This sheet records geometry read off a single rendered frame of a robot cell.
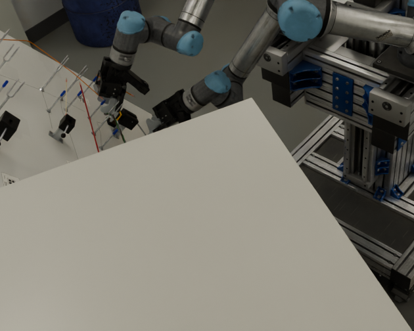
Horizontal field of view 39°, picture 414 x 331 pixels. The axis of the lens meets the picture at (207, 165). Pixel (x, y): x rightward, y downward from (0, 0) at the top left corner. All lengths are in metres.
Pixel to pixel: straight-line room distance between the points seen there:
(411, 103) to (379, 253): 0.88
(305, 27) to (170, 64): 2.53
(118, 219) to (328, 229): 0.26
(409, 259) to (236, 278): 2.03
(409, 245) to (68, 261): 2.11
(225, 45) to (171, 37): 2.45
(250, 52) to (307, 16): 0.32
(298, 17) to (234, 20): 2.81
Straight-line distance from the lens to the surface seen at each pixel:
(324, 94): 2.33
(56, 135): 1.72
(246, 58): 1.93
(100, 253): 0.72
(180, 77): 4.00
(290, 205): 0.71
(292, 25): 1.68
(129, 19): 1.76
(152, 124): 2.00
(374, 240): 2.69
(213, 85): 1.84
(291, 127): 3.50
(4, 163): 1.48
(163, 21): 1.83
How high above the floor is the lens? 2.40
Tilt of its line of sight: 46 degrees down
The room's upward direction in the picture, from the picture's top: 12 degrees counter-clockwise
